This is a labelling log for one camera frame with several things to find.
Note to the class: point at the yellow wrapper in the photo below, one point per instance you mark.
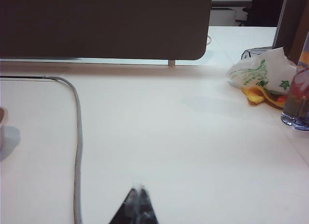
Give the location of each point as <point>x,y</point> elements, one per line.
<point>254,96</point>

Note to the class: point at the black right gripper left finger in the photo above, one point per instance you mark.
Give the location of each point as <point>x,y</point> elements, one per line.
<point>129,209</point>

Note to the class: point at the clear plastic bottle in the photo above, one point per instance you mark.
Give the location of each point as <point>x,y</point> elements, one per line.
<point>297,101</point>

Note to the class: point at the white plastic bag green print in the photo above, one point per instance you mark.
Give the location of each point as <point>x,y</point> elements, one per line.
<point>260,69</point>

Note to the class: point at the black office chair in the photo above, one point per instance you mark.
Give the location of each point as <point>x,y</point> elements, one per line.
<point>265,9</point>

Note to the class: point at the brown wooden partition panel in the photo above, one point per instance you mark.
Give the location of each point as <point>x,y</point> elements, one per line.
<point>295,21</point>

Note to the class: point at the grey desk divider panel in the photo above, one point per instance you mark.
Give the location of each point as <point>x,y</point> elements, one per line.
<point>103,26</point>

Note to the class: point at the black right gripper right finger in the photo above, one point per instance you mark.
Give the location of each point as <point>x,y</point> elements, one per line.
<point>146,209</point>

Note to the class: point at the white background desk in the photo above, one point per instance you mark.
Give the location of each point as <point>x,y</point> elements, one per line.
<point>227,14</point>

